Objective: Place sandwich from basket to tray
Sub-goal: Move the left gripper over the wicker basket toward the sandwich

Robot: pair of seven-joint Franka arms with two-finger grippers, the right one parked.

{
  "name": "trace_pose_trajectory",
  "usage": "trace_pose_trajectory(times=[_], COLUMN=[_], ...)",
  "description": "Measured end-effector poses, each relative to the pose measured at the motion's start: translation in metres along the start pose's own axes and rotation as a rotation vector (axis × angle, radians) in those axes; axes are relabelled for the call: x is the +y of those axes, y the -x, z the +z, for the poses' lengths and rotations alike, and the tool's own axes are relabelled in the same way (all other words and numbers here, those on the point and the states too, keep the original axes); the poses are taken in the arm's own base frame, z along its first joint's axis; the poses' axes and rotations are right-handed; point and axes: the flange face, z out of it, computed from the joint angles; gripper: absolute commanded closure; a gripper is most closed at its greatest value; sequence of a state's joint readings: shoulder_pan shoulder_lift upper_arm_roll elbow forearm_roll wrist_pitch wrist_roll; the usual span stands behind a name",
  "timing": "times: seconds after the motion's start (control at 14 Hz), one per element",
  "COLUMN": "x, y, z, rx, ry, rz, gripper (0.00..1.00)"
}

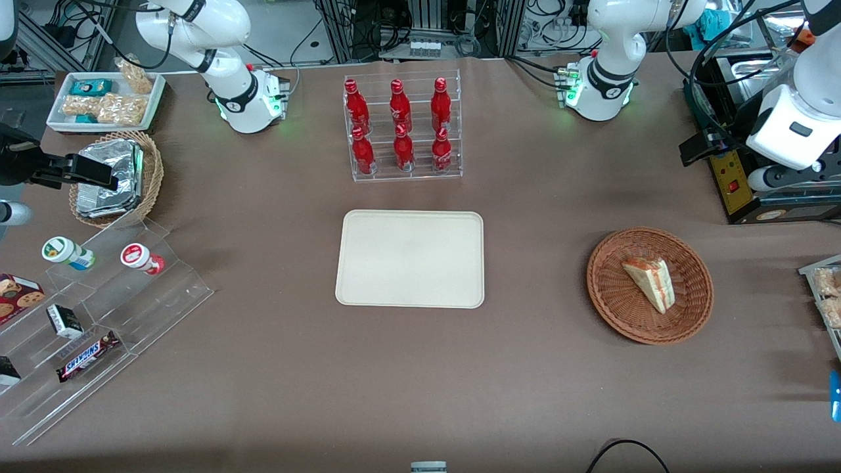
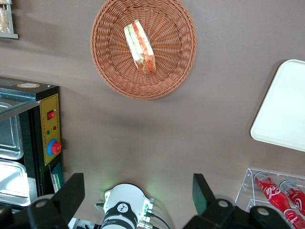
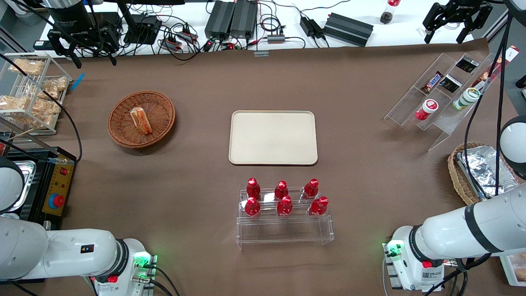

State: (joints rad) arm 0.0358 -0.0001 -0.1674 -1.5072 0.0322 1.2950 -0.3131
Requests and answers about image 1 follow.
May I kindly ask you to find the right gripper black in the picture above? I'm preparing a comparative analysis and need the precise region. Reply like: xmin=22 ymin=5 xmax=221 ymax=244
xmin=0 ymin=124 xmax=119 ymax=191

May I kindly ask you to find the triangular sandwich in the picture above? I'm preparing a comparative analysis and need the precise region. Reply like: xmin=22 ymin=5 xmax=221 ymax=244
xmin=622 ymin=257 xmax=675 ymax=314

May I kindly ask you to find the light wicker basket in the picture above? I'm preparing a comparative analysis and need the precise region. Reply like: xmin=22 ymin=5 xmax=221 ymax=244
xmin=69 ymin=130 xmax=164 ymax=229

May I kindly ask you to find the white rectangular snack tray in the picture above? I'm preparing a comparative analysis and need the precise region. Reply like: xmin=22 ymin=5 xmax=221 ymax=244
xmin=46 ymin=71 xmax=166 ymax=133

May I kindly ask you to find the clear edge snack tray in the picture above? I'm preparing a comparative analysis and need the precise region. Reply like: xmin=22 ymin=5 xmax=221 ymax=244
xmin=798 ymin=255 xmax=841 ymax=361

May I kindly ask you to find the brown round wicker basket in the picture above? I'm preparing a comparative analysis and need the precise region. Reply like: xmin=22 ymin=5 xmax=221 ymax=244
xmin=587 ymin=227 xmax=714 ymax=345

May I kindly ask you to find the beige rectangular tray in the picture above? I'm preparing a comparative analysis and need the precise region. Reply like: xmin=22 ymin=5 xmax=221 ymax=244
xmin=335 ymin=210 xmax=485 ymax=309

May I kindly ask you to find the aluminium foil container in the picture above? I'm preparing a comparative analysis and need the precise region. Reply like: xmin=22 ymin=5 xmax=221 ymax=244
xmin=76 ymin=139 xmax=144 ymax=219

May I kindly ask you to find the black yellow countertop appliance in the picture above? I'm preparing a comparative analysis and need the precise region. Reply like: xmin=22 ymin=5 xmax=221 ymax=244
xmin=682 ymin=51 xmax=841 ymax=225

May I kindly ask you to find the green lid yogurt cup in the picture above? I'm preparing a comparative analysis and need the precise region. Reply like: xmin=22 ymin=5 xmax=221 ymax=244
xmin=42 ymin=236 xmax=95 ymax=271

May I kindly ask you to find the red lid yogurt cup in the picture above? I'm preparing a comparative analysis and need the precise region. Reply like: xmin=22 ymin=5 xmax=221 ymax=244
xmin=120 ymin=243 xmax=165 ymax=275

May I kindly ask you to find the teal cloth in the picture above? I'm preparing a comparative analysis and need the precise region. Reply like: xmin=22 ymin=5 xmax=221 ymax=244
xmin=683 ymin=8 xmax=723 ymax=41

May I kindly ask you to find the red cookie box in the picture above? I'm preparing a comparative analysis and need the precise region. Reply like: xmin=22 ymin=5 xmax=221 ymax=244
xmin=0 ymin=273 xmax=45 ymax=325

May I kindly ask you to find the small black carton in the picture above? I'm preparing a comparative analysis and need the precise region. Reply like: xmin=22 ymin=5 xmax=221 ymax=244
xmin=46 ymin=304 xmax=84 ymax=340

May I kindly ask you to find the clear acrylic stepped shelf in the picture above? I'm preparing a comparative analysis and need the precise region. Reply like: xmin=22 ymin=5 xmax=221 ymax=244
xmin=0 ymin=219 xmax=215 ymax=447

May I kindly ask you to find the Snickers chocolate bar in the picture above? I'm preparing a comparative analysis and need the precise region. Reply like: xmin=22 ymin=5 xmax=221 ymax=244
xmin=56 ymin=330 xmax=121 ymax=383

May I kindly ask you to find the red cola bottle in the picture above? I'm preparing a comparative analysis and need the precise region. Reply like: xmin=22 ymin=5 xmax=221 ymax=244
xmin=389 ymin=79 xmax=413 ymax=132
xmin=344 ymin=79 xmax=372 ymax=135
xmin=393 ymin=124 xmax=416 ymax=173
xmin=431 ymin=127 xmax=453 ymax=174
xmin=430 ymin=78 xmax=453 ymax=132
xmin=351 ymin=127 xmax=376 ymax=175

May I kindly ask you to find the clear acrylic bottle rack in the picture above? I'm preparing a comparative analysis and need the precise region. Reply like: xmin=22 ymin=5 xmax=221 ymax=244
xmin=343 ymin=69 xmax=463 ymax=183

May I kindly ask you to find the ribbed aluminium profile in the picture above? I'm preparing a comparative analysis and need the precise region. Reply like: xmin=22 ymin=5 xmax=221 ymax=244
xmin=407 ymin=0 xmax=455 ymax=37

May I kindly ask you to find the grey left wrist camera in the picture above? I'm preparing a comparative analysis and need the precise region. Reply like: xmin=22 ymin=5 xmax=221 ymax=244
xmin=748 ymin=166 xmax=825 ymax=193

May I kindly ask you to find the black looped cable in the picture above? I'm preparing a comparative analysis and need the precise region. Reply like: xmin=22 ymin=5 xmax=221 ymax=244
xmin=585 ymin=439 xmax=671 ymax=473

